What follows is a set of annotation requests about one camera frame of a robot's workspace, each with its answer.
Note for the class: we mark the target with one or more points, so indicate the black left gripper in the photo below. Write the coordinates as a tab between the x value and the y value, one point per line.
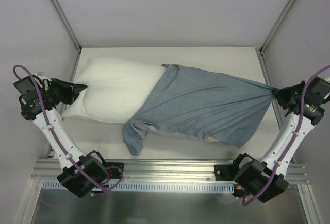
66	91

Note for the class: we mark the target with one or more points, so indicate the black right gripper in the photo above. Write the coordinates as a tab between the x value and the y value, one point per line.
285	97

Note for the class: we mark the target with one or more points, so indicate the white pillow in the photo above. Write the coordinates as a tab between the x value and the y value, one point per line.
116	89

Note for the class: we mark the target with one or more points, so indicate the blue-grey pillowcase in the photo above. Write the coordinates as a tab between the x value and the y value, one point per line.
200	104

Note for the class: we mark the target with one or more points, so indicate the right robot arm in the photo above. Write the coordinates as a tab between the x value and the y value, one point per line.
264	179

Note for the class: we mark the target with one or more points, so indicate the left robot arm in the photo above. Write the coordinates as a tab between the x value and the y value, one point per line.
81	173

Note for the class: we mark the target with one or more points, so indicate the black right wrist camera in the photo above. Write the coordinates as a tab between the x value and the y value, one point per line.
319	87

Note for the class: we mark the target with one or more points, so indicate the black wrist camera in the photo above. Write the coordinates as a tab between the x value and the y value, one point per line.
26	86
319	87

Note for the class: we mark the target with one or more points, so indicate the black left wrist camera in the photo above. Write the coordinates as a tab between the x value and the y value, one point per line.
26	86

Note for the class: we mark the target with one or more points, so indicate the aluminium front rail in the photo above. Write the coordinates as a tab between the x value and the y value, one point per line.
196	171

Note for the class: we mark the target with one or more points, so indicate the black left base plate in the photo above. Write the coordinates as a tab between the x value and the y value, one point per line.
115	169

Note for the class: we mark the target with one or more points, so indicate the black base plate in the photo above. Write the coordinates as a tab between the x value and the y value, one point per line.
115	169
225	172

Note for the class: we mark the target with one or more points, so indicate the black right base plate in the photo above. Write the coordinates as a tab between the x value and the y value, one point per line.
225	172

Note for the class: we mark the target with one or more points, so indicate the left rear frame post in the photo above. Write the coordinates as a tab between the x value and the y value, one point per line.
59	11

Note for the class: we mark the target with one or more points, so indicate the frame post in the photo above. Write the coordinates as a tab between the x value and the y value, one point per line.
282	16
59	11

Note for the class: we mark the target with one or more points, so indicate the white slotted cable duct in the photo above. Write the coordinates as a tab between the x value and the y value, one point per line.
208	187

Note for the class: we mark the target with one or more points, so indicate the right rear frame post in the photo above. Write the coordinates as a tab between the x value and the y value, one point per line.
282	16

